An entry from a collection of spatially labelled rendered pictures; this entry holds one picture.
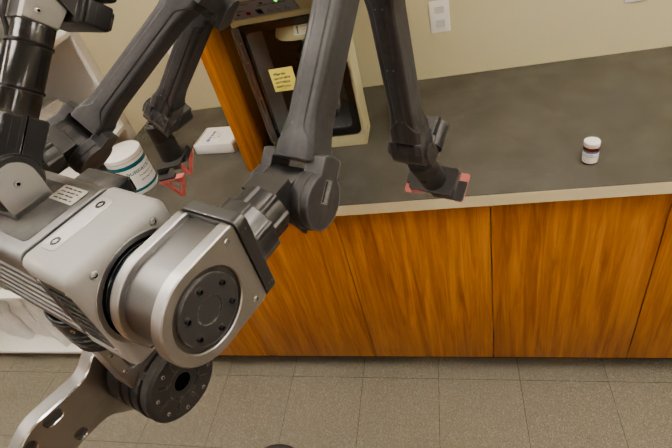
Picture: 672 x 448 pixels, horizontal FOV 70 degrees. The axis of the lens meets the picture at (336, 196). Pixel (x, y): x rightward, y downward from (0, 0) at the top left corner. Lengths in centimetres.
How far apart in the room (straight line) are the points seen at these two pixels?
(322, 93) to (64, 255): 35
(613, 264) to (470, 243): 42
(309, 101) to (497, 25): 133
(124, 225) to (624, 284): 148
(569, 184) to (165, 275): 109
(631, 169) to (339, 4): 99
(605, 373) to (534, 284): 59
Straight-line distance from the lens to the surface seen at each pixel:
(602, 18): 196
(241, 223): 51
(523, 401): 204
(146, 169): 175
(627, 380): 214
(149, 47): 93
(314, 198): 60
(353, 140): 159
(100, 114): 97
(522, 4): 187
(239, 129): 155
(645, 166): 146
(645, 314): 187
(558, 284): 168
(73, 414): 95
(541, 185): 136
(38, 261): 58
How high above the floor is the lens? 181
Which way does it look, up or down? 38 degrees down
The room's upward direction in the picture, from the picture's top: 16 degrees counter-clockwise
